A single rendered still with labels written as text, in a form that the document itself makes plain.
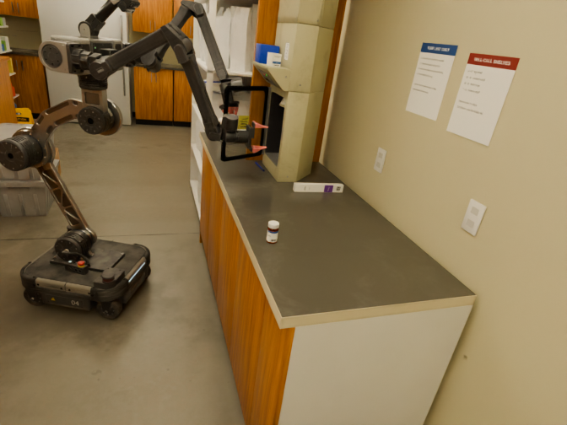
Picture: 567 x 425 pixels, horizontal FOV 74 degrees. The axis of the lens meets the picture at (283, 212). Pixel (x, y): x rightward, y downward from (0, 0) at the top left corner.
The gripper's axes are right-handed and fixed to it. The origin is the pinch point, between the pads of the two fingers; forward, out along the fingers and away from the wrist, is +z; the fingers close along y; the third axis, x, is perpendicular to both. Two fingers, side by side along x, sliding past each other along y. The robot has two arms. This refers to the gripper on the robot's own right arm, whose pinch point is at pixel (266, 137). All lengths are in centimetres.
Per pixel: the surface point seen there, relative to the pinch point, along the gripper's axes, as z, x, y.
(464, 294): 47, -93, -28
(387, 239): 41, -55, -27
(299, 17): 13, 9, 53
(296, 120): 17.9, 9.2, 7.0
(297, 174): 22.5, 9.6, -22.6
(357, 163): 55, 4, -14
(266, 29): 8, 46, 47
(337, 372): 4, -94, -53
